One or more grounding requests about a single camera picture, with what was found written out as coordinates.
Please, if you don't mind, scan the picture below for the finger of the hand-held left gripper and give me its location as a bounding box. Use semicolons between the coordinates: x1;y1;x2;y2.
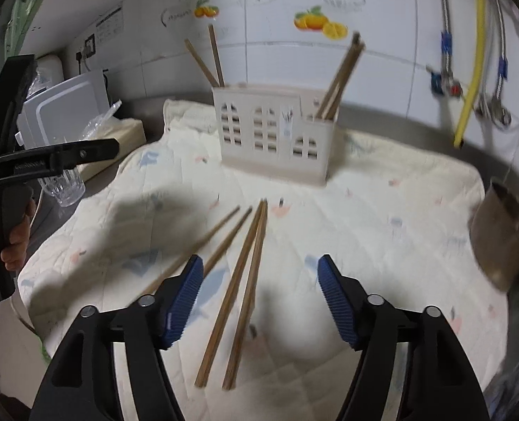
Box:
0;55;37;163
0;138;120;181

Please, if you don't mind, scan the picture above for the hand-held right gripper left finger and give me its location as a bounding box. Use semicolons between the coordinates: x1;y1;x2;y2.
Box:
29;254;204;421

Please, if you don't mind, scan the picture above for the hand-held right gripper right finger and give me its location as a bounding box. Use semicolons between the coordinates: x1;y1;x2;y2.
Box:
317;254;491;421

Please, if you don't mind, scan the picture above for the beige plastic utensil holder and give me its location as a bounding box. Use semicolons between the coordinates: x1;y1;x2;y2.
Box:
212;85;341;187

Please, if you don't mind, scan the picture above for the person's left hand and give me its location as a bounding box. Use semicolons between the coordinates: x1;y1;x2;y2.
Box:
0;199;37;273

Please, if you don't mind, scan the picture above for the clear drinking glass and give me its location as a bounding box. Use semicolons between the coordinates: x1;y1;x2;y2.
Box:
40;167;86;208

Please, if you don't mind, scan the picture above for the white cutting board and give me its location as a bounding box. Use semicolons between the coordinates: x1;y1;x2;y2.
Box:
18;72;111;146

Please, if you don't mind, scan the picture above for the beige stack in plastic bag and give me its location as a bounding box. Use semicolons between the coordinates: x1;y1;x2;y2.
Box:
81;101;148;172

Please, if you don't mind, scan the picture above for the white quilted printed mat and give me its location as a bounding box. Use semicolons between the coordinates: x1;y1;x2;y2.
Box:
16;99;510;421

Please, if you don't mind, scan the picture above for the stainless steel pot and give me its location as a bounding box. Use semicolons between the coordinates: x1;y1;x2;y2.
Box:
468;178;519;292

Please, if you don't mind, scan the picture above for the chrome water valve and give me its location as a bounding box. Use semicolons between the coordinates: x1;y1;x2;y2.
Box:
474;94;513;126

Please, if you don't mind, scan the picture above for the green window frame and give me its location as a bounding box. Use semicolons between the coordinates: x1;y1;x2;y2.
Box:
0;0;56;60

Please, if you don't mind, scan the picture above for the white printed wall label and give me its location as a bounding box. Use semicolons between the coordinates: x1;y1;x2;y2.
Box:
96;5;124;45

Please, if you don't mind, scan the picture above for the red handled water valve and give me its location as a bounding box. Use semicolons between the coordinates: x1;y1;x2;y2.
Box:
426;67;464;97

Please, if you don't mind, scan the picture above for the yellow corrugated gas hose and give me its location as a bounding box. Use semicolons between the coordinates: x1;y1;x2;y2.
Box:
454;0;488;149

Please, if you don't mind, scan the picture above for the braided metal hose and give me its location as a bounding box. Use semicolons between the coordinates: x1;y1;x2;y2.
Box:
488;0;509;101
435;0;456;75

